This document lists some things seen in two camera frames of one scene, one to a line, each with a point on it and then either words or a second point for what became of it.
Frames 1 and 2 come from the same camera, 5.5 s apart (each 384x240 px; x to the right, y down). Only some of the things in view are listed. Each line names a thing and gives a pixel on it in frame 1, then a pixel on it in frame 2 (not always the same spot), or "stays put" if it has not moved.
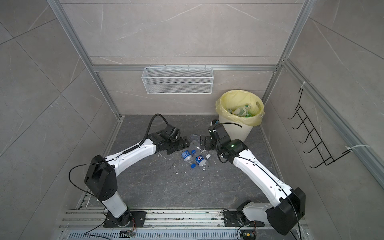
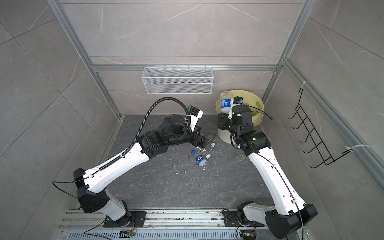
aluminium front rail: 206,225 stays put
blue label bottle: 188,158 -> 225,97
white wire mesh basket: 178,80 stays put
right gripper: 208,139 -> 222,121
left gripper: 182,144 -> 203,140
